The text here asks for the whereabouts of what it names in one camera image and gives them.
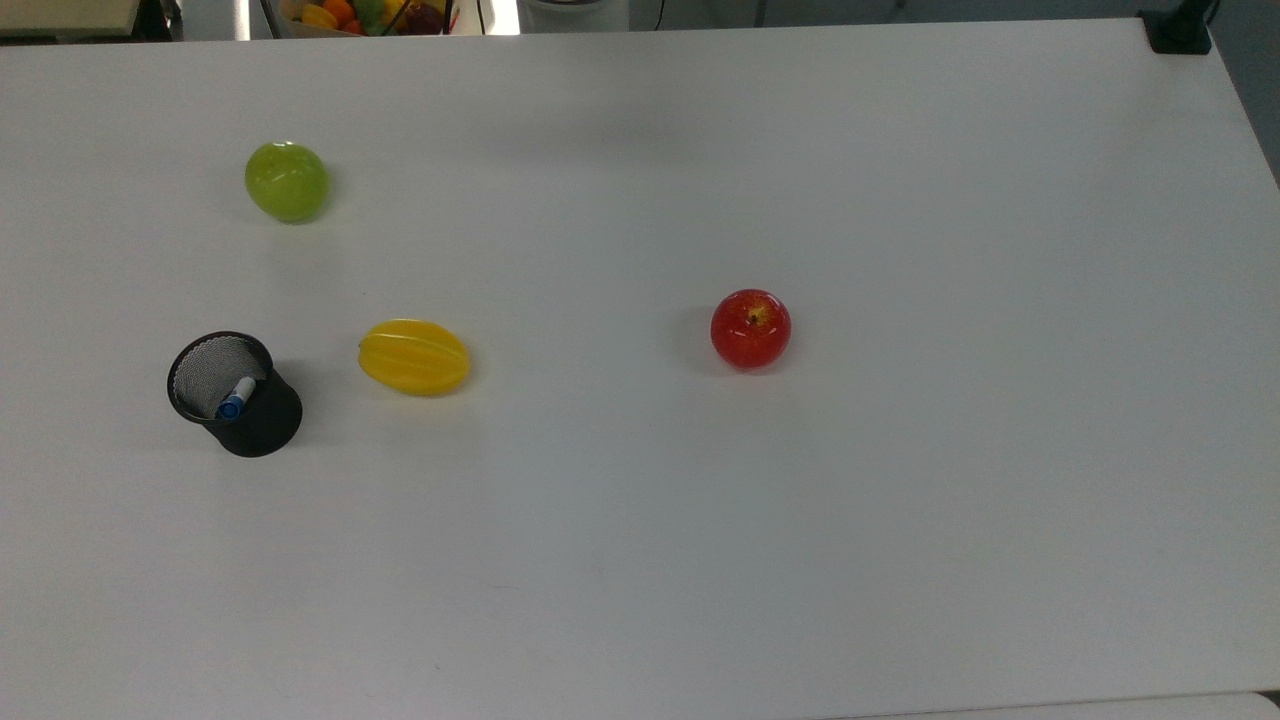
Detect yellow starfruit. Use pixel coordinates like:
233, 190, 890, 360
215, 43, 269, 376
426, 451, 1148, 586
358, 318, 472, 397

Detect black mesh pen cup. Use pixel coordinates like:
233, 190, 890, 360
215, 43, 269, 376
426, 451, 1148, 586
166, 331, 304, 459

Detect blue white marker pen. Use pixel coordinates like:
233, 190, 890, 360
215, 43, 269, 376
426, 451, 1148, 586
215, 376, 258, 421

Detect red apple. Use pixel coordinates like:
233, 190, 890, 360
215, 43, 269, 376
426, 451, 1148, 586
710, 288, 793, 372

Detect green apple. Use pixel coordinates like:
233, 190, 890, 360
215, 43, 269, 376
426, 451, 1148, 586
244, 141, 331, 224

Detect bowl of mixed fruit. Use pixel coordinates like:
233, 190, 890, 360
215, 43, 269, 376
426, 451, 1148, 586
261, 0, 462, 39

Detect beige board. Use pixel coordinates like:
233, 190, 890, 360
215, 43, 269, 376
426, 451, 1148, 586
0, 0, 142, 40

